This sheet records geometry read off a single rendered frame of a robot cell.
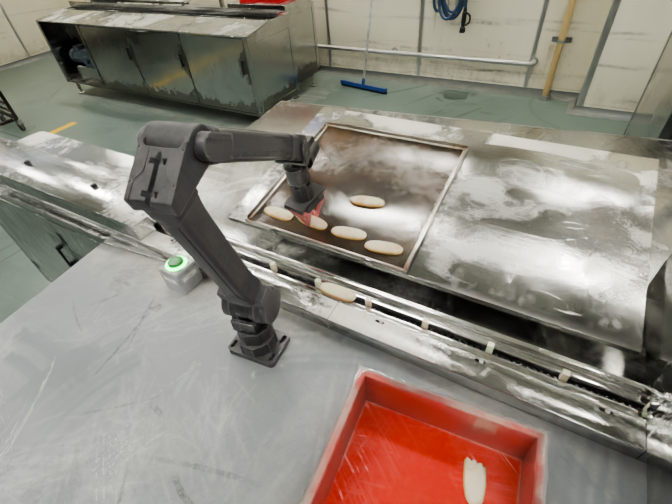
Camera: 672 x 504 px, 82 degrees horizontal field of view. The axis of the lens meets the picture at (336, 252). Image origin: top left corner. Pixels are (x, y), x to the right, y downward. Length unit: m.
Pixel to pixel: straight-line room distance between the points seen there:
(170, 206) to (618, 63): 3.86
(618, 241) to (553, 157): 0.32
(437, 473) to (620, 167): 0.92
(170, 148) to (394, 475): 0.63
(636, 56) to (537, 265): 3.22
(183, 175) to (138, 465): 0.57
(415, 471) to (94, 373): 0.72
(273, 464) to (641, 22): 3.84
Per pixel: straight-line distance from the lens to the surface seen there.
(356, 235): 1.02
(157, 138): 0.58
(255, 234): 1.21
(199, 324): 1.02
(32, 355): 1.19
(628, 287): 1.04
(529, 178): 1.20
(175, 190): 0.53
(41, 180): 1.70
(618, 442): 0.87
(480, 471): 0.79
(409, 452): 0.79
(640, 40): 4.06
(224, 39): 3.70
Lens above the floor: 1.57
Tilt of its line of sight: 43 degrees down
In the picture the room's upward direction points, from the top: 6 degrees counter-clockwise
